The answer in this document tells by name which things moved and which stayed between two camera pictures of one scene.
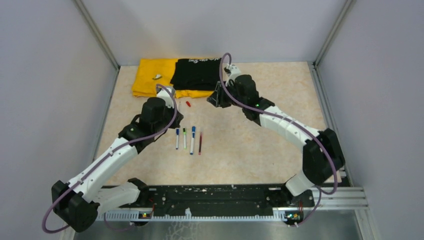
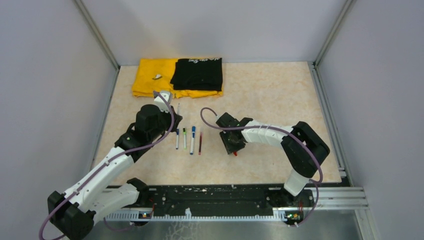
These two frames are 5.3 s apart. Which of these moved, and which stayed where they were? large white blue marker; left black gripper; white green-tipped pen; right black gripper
Moved: right black gripper
Stayed: large white blue marker; white green-tipped pen; left black gripper
